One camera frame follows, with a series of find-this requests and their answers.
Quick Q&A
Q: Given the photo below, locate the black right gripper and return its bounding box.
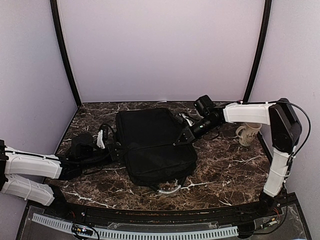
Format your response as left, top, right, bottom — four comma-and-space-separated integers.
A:
176, 116, 220, 145

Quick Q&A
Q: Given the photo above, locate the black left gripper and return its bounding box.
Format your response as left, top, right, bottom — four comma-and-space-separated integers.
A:
78, 142, 127, 171

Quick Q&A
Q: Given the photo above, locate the black student bag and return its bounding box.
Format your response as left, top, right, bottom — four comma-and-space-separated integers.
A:
115, 108, 198, 195

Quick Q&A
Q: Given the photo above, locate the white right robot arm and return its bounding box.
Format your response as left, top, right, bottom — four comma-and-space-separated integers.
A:
173, 95, 303, 217

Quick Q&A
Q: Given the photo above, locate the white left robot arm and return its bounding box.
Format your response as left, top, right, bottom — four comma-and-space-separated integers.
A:
0, 140, 118, 218

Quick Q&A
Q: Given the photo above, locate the beige ceramic mug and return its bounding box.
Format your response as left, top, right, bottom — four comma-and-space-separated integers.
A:
235, 122, 262, 147

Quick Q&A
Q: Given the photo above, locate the small circuit board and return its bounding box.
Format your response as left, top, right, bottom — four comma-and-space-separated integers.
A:
71, 224, 94, 236

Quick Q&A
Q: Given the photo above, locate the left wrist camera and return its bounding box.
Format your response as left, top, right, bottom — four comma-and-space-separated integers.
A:
96, 124, 109, 150

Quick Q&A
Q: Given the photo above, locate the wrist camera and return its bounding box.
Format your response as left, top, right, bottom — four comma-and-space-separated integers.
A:
96, 124, 109, 150
193, 95, 216, 117

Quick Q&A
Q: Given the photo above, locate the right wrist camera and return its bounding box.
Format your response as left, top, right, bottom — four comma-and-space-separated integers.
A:
193, 95, 216, 117

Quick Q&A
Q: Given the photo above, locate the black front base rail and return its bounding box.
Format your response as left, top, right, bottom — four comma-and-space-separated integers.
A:
27, 193, 298, 228

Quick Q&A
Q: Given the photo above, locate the white slotted cable duct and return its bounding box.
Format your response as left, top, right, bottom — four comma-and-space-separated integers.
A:
31, 213, 239, 240

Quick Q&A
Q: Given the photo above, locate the right black corner post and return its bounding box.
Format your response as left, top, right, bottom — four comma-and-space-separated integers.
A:
242, 0, 273, 103

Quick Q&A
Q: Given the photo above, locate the black corner post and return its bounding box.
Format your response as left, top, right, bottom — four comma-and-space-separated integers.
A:
49, 0, 82, 108
242, 0, 273, 103

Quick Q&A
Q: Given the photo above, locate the left black corner post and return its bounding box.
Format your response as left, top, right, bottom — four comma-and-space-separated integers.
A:
49, 0, 82, 108

